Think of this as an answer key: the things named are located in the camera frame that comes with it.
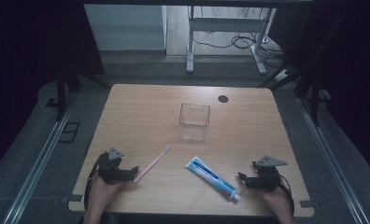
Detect white power strip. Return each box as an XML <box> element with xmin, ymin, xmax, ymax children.
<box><xmin>274</xmin><ymin>68</ymin><xmax>292</xmax><ymax>83</ymax></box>

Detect metal floor rail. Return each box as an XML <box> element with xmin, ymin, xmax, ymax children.
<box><xmin>1</xmin><ymin>92</ymin><xmax>78</xmax><ymax>224</ymax></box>
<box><xmin>295</xmin><ymin>95</ymin><xmax>363</xmax><ymax>224</ymax></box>

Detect black floor cables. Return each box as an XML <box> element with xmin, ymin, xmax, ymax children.
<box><xmin>192</xmin><ymin>6</ymin><xmax>288</xmax><ymax>69</ymax></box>

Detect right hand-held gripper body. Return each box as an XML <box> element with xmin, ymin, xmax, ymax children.
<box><xmin>251</xmin><ymin>155</ymin><xmax>289</xmax><ymax>192</ymax></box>

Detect dark curtain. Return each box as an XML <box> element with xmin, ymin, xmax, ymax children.
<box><xmin>268</xmin><ymin>6</ymin><xmax>370</xmax><ymax>185</ymax></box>
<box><xmin>0</xmin><ymin>0</ymin><xmax>106</xmax><ymax>176</ymax></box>

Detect grey cabinet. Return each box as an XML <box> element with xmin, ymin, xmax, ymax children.
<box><xmin>83</xmin><ymin>4</ymin><xmax>168</xmax><ymax>52</ymax></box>

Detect clear plastic container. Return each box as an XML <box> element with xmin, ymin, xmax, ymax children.
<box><xmin>178</xmin><ymin>103</ymin><xmax>212</xmax><ymax>142</ymax></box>

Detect white metal desk frame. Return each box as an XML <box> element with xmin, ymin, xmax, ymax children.
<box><xmin>186</xmin><ymin>5</ymin><xmax>278</xmax><ymax>76</ymax></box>

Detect white and blue toothpaste tube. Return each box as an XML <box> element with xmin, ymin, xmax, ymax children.
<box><xmin>185</xmin><ymin>155</ymin><xmax>242</xmax><ymax>203</ymax></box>

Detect pink toothbrush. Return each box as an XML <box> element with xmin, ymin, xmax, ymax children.
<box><xmin>133</xmin><ymin>144</ymin><xmax>172</xmax><ymax>185</ymax></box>

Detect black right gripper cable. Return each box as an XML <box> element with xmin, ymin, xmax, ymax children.
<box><xmin>277</xmin><ymin>174</ymin><xmax>296</xmax><ymax>217</ymax></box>

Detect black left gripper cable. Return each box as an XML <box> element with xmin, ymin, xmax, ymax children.
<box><xmin>83</xmin><ymin>152</ymin><xmax>104</xmax><ymax>211</ymax></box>

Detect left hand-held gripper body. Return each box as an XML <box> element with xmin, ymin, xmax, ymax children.
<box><xmin>95</xmin><ymin>147</ymin><xmax>135</xmax><ymax>185</ymax></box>

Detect person's left hand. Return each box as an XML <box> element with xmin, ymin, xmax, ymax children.
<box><xmin>88</xmin><ymin>175</ymin><xmax>125</xmax><ymax>210</ymax></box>

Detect black metal stand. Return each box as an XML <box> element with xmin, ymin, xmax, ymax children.
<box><xmin>52</xmin><ymin>59</ymin><xmax>112</xmax><ymax>123</ymax></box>
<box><xmin>257</xmin><ymin>8</ymin><xmax>332</xmax><ymax>127</ymax></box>

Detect person's right hand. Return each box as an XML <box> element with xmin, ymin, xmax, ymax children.
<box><xmin>262</xmin><ymin>186</ymin><xmax>292</xmax><ymax>213</ymax></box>

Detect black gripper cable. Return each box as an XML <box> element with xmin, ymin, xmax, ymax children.
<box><xmin>277</xmin><ymin>174</ymin><xmax>296</xmax><ymax>217</ymax></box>
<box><xmin>83</xmin><ymin>152</ymin><xmax>104</xmax><ymax>211</ymax></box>

